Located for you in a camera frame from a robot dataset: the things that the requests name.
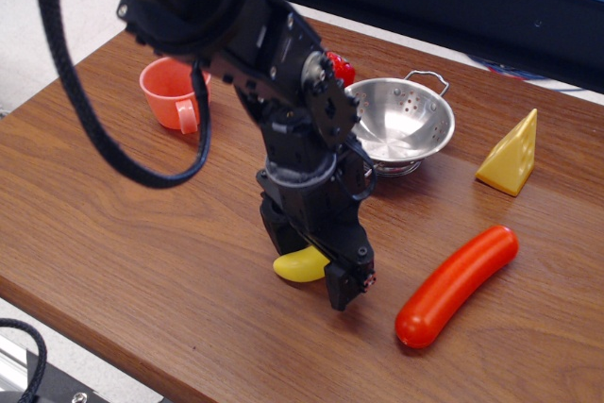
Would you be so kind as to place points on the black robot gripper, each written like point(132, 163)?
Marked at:
point(319, 207)

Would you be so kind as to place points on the yellow plastic banana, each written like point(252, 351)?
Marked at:
point(302, 266)

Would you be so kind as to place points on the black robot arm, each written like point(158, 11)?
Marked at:
point(272, 58)

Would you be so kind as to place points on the small steel colander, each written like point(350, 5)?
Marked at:
point(403, 120)

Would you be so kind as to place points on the red plastic sausage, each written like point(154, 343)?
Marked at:
point(426, 313)

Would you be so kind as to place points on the red plastic strawberry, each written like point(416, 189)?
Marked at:
point(342, 68)

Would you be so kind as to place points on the yellow plastic cheese wedge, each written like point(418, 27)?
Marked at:
point(510, 163)

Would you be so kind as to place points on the pink plastic cup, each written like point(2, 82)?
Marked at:
point(168, 89)

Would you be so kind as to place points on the dark blue metal frame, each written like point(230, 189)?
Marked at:
point(560, 39)

